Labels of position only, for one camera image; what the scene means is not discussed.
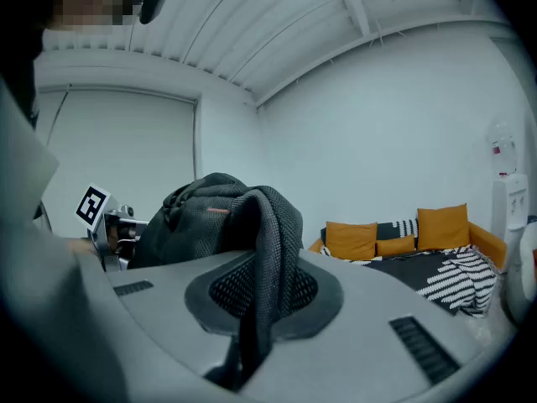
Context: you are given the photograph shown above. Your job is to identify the person's head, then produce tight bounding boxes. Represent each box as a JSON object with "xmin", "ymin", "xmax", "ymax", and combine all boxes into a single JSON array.
[{"xmin": 45, "ymin": 0, "xmax": 143, "ymax": 33}]

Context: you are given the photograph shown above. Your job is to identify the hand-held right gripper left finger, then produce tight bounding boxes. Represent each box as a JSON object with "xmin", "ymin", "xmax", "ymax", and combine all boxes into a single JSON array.
[{"xmin": 104, "ymin": 249, "xmax": 258, "ymax": 378}]

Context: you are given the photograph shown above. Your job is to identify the person's black shirt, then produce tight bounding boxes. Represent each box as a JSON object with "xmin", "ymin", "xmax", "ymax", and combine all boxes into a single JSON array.
[{"xmin": 0, "ymin": 56, "xmax": 41, "ymax": 132}]

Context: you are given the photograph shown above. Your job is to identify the clear water bottle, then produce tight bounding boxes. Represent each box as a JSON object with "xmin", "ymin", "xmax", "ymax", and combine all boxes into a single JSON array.
[{"xmin": 486, "ymin": 118, "xmax": 518, "ymax": 178}]

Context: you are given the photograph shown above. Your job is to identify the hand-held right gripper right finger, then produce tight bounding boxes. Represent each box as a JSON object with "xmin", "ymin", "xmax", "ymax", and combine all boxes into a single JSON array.
[{"xmin": 247, "ymin": 249, "xmax": 486, "ymax": 400}]

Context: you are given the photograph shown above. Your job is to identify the dark grey mesh garment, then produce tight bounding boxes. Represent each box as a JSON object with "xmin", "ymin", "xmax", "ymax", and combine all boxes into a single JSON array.
[{"xmin": 128, "ymin": 172, "xmax": 319, "ymax": 352}]

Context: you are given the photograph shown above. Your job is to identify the white roller blind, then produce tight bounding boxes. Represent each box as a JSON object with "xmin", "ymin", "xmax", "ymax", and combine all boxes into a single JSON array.
[{"xmin": 35, "ymin": 85, "xmax": 199, "ymax": 238}]

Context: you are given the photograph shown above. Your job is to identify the white round seat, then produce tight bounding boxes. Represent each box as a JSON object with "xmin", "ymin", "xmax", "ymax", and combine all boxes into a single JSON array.
[{"xmin": 503, "ymin": 224, "xmax": 537, "ymax": 327}]

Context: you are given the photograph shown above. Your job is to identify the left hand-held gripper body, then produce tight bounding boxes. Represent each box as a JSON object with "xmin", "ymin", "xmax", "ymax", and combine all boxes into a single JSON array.
[{"xmin": 74, "ymin": 181, "xmax": 150, "ymax": 273}]

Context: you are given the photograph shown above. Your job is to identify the small orange lumbar cushion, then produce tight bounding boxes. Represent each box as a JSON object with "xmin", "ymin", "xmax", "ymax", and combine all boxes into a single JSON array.
[{"xmin": 376, "ymin": 233, "xmax": 416, "ymax": 258}]

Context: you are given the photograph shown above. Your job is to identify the orange sofa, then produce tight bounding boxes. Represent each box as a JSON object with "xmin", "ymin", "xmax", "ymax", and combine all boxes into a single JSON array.
[{"xmin": 308, "ymin": 202, "xmax": 508, "ymax": 319}]

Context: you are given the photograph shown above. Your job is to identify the person's left forearm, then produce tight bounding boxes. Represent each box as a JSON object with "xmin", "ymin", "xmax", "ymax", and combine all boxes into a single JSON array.
[{"xmin": 66, "ymin": 237, "xmax": 100, "ymax": 259}]

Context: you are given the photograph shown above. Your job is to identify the black white patterned blanket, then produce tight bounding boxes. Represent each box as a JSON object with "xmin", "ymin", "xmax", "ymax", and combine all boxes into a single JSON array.
[{"xmin": 321, "ymin": 218, "xmax": 501, "ymax": 319}]

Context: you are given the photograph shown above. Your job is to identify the white water dispenser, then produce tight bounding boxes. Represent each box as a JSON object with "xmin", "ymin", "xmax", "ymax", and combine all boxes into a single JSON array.
[{"xmin": 490, "ymin": 173, "xmax": 529, "ymax": 268}]

